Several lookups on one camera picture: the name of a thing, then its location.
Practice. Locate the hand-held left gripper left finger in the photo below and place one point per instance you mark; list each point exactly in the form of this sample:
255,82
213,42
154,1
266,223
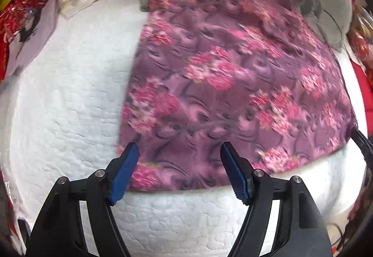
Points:
125,174

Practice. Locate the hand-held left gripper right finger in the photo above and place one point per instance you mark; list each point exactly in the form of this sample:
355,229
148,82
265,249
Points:
236,175

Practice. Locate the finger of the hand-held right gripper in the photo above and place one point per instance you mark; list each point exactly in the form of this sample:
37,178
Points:
364,145

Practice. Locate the purple floral shirt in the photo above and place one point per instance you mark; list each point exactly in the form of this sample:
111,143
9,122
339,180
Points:
227,85

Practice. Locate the plain red cloth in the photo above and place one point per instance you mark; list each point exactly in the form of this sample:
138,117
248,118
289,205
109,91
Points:
364,79

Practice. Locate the white quilted mattress cover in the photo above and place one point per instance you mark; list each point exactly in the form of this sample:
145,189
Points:
72,99

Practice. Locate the plastic bag of toys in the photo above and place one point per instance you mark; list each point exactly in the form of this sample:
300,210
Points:
361,38

